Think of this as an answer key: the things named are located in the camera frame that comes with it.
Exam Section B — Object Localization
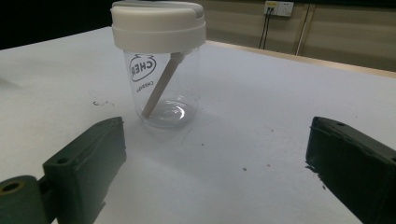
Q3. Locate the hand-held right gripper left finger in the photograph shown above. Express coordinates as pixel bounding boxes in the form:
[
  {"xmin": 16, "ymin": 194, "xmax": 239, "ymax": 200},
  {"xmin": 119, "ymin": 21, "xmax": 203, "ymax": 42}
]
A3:
[{"xmin": 38, "ymin": 116, "xmax": 127, "ymax": 224}]

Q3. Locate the white wall socket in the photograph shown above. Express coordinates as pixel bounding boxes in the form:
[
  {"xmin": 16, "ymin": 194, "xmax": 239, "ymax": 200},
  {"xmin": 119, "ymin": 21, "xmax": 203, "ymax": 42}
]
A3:
[{"xmin": 263, "ymin": 0, "xmax": 295, "ymax": 18}]

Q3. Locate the beige straw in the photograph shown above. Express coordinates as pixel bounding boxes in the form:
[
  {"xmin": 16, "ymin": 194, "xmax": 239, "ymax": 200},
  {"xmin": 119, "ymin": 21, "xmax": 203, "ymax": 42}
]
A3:
[{"xmin": 141, "ymin": 51, "xmax": 187, "ymax": 119}]

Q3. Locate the clear cup with white lid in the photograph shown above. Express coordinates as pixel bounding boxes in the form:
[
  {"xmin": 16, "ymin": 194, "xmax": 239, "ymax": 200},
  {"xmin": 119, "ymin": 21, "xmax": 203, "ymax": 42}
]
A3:
[{"xmin": 110, "ymin": 0, "xmax": 207, "ymax": 129}]

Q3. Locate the white table mat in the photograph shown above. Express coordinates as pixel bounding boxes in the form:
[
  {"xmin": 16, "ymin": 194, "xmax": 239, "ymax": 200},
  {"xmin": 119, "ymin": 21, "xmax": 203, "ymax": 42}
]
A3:
[{"xmin": 0, "ymin": 26, "xmax": 396, "ymax": 224}]

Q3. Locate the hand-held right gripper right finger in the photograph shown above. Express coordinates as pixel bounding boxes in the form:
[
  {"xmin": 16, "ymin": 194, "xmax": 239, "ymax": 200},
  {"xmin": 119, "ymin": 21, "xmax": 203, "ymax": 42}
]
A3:
[{"xmin": 305, "ymin": 116, "xmax": 396, "ymax": 224}]

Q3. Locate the black wall cable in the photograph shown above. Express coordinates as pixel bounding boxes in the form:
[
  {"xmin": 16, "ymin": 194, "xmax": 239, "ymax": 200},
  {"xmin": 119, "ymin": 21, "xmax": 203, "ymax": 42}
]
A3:
[
  {"xmin": 258, "ymin": 7, "xmax": 270, "ymax": 49},
  {"xmin": 262, "ymin": 7, "xmax": 274, "ymax": 50}
]

